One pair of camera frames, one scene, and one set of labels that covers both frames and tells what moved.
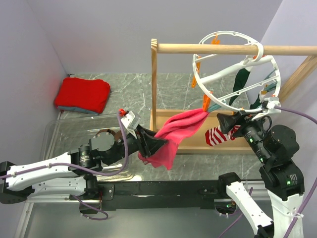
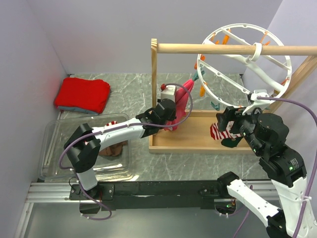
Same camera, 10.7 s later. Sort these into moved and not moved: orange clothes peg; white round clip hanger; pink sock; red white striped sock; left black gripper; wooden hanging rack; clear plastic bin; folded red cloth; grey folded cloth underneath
Moved: red white striped sock; orange clothes peg; left black gripper; white round clip hanger; pink sock
Not moved: grey folded cloth underneath; folded red cloth; clear plastic bin; wooden hanging rack
